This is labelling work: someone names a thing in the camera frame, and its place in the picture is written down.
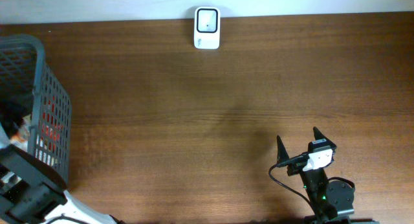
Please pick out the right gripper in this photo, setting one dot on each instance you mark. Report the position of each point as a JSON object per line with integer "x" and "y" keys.
{"x": 283, "y": 155}

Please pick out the red snack packet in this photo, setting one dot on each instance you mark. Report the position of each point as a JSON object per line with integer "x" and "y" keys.
{"x": 52, "y": 124}

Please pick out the cream chips bag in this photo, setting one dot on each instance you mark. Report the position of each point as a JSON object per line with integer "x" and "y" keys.
{"x": 21, "y": 133}

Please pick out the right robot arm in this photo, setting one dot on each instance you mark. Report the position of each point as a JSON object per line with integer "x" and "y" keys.
{"x": 331, "y": 199}

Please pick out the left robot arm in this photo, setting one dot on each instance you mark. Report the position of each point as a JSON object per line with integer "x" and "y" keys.
{"x": 31, "y": 191}

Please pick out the white barcode scanner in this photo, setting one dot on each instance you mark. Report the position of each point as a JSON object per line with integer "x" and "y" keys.
{"x": 207, "y": 28}

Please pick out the grey plastic mesh basket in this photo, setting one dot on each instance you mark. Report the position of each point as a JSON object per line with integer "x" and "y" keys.
{"x": 27, "y": 80}

